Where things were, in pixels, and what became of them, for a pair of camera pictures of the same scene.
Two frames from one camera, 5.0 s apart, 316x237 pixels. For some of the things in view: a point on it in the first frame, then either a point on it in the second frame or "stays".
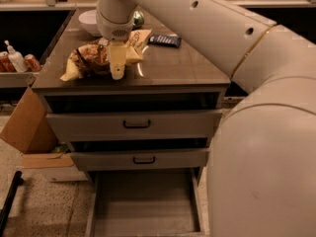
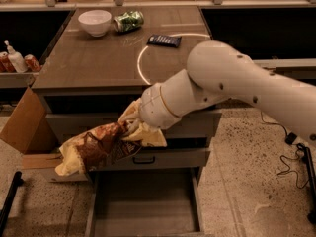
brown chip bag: (94, 57) to (99, 146)
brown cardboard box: (30, 129) stays
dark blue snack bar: (165, 39) stays
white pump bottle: (17, 58) stays
